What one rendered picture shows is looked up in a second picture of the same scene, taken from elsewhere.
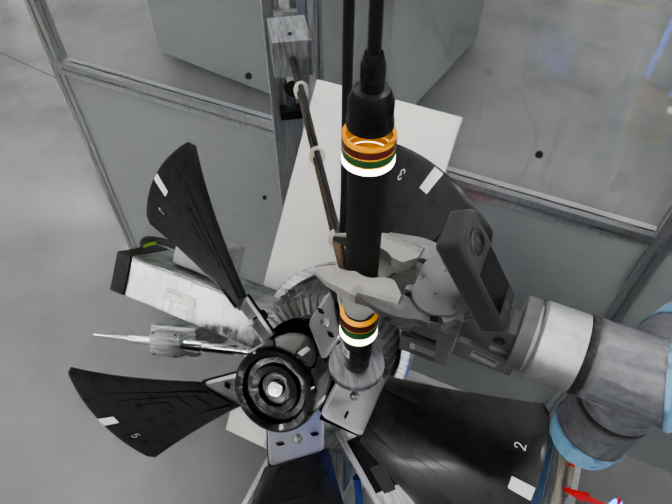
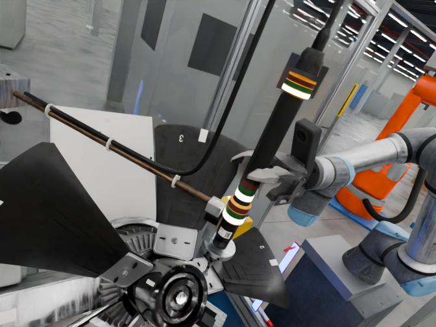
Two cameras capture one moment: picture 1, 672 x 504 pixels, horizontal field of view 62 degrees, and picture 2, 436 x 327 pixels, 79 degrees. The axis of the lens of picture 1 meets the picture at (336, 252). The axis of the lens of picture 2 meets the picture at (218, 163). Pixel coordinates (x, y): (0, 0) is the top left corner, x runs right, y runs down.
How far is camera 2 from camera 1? 0.54 m
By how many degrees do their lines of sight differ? 57
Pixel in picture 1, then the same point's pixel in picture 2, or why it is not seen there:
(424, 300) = (295, 168)
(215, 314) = (46, 307)
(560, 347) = (328, 167)
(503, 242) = not seen: hidden behind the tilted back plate
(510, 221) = not seen: hidden behind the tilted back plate
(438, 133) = (143, 127)
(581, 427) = (318, 204)
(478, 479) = (265, 270)
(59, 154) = not seen: outside the picture
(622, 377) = (341, 170)
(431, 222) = (217, 154)
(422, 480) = (255, 287)
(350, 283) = (272, 173)
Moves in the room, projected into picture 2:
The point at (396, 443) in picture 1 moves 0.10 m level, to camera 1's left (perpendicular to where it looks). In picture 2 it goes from (237, 279) to (215, 309)
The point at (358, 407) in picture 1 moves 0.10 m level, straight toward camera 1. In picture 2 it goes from (210, 278) to (245, 311)
